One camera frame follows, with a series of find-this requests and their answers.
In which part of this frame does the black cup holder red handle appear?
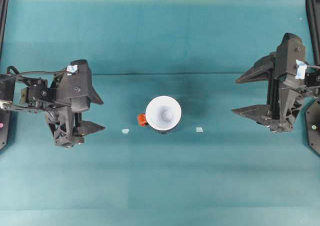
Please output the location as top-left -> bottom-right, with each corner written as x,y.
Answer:
136,110 -> 181,136

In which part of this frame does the white paper cup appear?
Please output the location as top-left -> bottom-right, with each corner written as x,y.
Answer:
145,95 -> 183,132

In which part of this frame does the black table end rail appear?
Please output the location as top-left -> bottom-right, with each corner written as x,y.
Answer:
0,0 -> 10,62
305,0 -> 320,63

